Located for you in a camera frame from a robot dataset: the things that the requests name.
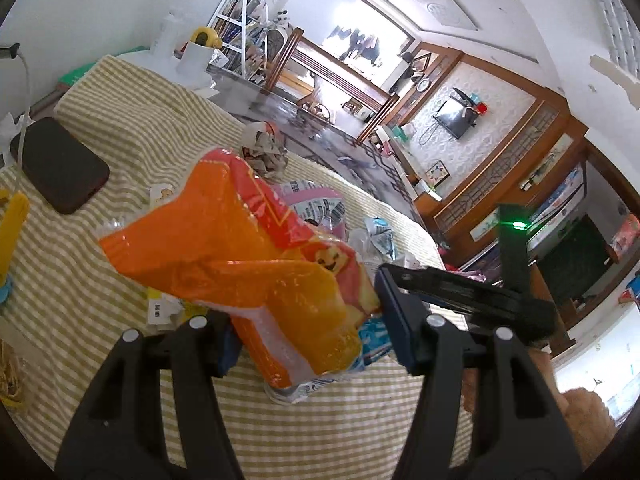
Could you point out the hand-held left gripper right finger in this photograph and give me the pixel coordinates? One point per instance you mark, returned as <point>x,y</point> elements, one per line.
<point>395,320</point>

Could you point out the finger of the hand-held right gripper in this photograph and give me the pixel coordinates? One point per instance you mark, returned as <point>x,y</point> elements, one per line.
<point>450,287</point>

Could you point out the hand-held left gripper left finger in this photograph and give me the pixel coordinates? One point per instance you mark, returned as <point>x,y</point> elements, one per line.
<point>228,355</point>

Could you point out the orange snack wrapper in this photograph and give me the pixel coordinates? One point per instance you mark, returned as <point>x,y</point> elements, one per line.
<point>225,240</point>

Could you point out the newspaper ball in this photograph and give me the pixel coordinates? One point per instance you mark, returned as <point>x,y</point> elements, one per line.
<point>262,155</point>

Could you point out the person's right hand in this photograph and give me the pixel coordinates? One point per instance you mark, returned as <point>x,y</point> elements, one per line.
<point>542,367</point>

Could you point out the blue red printed wrapper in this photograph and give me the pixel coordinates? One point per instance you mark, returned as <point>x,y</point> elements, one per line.
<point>372,342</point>

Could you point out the blue white snack wrapper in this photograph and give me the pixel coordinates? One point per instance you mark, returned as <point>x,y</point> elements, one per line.
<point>375,237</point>

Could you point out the small framed picture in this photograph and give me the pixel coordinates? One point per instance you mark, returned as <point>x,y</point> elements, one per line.
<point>437,171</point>

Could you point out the low wooden television cabinet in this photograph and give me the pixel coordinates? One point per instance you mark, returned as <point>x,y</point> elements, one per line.
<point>407,160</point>

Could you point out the pink snack wrapper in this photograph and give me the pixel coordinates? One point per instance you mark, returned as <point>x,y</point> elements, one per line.
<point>310,200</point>

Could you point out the wooden chair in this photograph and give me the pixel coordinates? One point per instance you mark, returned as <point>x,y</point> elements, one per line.
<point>330,75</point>

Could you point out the yellow blue phone stand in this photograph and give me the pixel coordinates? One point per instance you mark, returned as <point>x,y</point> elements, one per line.
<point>15,225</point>

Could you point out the yellow striped table cloth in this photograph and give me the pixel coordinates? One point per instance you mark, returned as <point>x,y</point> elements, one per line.
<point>125,125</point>

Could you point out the white plastic container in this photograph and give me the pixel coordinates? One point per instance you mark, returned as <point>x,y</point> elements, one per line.
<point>194,65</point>

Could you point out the white tissue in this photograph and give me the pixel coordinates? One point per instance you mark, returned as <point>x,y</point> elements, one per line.
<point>9,135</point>

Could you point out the yellow tape roll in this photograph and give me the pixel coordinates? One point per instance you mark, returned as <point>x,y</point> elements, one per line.
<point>206,37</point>

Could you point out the green flat box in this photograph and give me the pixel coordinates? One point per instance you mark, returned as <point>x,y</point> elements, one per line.
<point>75,75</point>

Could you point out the white book rack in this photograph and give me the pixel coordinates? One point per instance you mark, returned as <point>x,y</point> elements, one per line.
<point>240,20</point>

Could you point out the wooden partition frame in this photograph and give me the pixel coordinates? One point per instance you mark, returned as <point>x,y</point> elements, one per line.
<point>525,160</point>

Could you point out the wall television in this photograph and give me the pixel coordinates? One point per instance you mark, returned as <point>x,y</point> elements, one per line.
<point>454,116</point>

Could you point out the white wall clock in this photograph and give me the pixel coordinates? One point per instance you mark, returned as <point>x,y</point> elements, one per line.
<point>424,84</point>

